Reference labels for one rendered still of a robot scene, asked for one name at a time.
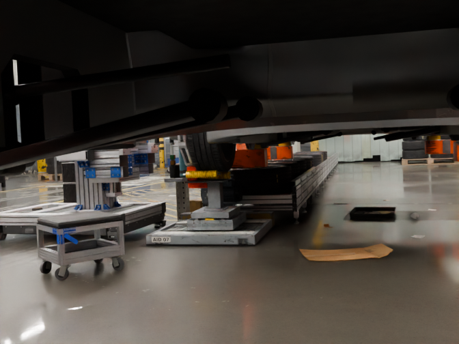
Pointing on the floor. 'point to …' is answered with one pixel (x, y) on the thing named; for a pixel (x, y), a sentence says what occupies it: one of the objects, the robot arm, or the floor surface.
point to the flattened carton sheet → (377, 251)
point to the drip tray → (372, 211)
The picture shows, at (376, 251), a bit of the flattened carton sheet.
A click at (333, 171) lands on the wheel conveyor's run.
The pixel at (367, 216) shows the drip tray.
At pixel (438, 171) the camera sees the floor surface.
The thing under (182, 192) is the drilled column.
